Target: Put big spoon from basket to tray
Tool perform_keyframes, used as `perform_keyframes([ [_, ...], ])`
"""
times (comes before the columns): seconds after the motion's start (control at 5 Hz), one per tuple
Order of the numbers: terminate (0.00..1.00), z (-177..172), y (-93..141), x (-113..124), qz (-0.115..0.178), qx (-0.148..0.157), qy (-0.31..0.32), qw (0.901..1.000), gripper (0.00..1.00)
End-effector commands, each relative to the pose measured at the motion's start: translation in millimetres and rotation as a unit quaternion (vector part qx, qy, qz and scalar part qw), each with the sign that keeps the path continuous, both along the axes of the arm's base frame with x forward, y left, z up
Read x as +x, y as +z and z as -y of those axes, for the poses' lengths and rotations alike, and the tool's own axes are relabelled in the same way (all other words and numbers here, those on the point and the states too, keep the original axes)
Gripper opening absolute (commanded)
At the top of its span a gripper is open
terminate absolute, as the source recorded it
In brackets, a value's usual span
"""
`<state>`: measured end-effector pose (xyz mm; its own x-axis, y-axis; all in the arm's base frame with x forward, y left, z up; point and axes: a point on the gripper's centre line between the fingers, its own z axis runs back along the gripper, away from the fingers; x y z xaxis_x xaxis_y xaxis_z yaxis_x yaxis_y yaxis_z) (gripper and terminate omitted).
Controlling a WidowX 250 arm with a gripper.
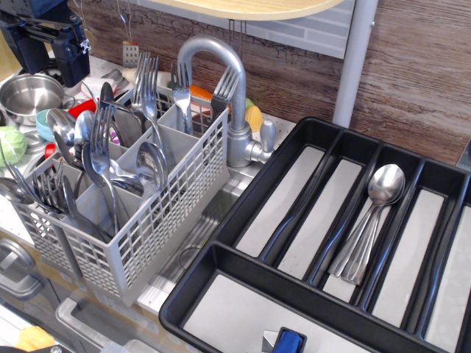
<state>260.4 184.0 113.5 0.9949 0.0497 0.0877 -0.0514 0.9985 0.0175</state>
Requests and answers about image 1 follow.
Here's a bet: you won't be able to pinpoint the small hanging grater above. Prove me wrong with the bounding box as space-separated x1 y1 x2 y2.
122 41 139 68

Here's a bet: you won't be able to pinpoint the grey plastic cutlery basket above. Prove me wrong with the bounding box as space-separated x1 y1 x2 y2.
15 97 230 306

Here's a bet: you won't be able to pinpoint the steel spoon top left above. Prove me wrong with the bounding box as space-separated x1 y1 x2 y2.
46 108 76 146

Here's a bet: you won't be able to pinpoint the steel forks front left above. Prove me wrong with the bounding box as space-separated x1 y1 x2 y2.
5 163 67 214

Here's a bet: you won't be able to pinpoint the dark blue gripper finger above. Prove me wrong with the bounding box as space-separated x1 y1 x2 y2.
7 37 49 74
52 39 91 88

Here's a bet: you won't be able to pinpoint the silver sink faucet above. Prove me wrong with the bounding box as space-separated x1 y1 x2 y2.
177 35 276 167

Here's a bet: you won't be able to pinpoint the steel fork front centre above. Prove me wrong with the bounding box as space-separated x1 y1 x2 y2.
90 106 120 235

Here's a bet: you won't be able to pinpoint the steel fork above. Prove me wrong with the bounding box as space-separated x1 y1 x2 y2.
133 52 164 152
90 106 120 235
171 63 194 135

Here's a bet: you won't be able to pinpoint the yellow object bottom left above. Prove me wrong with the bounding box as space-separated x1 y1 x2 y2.
15 326 56 352

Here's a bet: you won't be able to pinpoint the steel cooking pot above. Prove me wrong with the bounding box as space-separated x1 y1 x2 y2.
1 74 65 126

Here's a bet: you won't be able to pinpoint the red toy item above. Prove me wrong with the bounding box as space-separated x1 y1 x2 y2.
68 99 97 118

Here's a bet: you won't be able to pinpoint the steel fork back left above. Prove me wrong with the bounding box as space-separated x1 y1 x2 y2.
133 52 164 152

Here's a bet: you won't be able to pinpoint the steel fork back middle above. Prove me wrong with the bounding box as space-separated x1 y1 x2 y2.
171 63 194 135

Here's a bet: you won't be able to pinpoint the black cutlery tray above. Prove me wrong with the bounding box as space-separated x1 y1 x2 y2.
159 117 470 352

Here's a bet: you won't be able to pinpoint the wooden shelf board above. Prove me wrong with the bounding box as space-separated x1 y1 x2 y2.
151 0 343 21

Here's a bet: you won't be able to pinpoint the yellow toy corn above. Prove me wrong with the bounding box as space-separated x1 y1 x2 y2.
245 105 263 132

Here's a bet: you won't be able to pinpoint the steel spoon far left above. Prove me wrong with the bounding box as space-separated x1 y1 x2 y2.
0 177 34 204

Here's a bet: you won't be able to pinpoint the orange toy carrot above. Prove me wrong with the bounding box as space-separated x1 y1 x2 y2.
190 85 213 101

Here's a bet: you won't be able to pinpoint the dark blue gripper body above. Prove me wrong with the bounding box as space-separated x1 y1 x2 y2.
1 1 91 50

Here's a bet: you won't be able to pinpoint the steel spoon centre compartment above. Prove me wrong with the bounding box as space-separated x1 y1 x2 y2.
136 142 169 206

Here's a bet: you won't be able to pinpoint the blue object bottom edge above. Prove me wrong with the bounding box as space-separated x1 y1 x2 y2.
261 327 307 353

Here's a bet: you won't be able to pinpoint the big steel spoon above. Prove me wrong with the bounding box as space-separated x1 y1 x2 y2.
74 110 94 148

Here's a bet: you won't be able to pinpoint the teal toy bowl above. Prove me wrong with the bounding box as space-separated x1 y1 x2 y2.
35 109 54 143

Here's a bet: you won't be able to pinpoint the black handled fork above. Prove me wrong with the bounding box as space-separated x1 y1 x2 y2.
210 67 239 119

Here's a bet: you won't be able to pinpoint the stacked steel spoons in tray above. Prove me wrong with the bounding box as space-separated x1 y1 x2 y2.
328 164 406 285

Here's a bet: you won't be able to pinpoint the green toy cabbage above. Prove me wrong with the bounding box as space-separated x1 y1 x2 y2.
1 126 27 168

